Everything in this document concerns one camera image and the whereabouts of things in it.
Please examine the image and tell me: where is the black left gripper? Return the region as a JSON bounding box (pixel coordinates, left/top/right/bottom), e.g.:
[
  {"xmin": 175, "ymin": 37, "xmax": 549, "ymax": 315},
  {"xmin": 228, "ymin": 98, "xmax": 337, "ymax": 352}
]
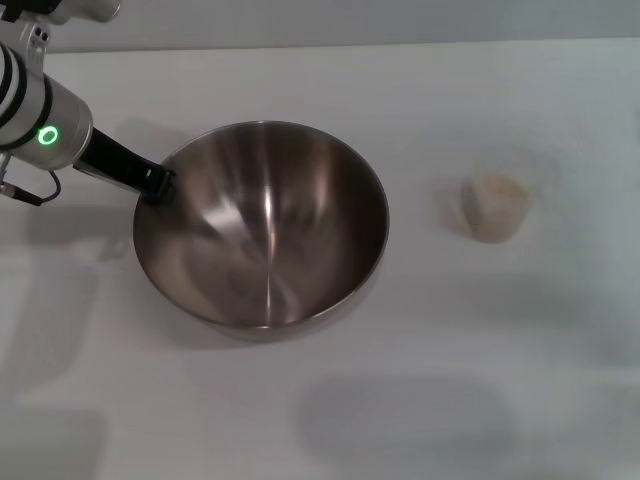
[{"xmin": 73, "ymin": 127, "xmax": 177, "ymax": 204}]

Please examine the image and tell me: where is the stainless steel mixing bowl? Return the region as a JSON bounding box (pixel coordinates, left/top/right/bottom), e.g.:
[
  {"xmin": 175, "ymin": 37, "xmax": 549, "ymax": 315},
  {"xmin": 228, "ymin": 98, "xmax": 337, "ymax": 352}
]
[{"xmin": 131, "ymin": 119, "xmax": 391, "ymax": 344}]

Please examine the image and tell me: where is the clear plastic measuring cup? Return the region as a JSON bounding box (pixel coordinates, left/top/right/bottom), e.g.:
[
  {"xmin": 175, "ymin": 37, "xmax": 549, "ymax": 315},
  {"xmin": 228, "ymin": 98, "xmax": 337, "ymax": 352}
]
[{"xmin": 459, "ymin": 143, "xmax": 565, "ymax": 245}]

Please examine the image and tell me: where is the beige rice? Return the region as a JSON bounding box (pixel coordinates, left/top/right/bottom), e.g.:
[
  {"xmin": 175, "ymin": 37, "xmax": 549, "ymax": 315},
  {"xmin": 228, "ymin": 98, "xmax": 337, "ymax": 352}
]
[{"xmin": 461, "ymin": 172, "xmax": 531, "ymax": 245}]

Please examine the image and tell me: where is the black cable with connector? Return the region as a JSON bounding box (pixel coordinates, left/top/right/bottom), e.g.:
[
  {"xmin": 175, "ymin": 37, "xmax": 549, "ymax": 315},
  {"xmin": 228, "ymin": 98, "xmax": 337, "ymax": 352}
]
[{"xmin": 0, "ymin": 175, "xmax": 62, "ymax": 207}]

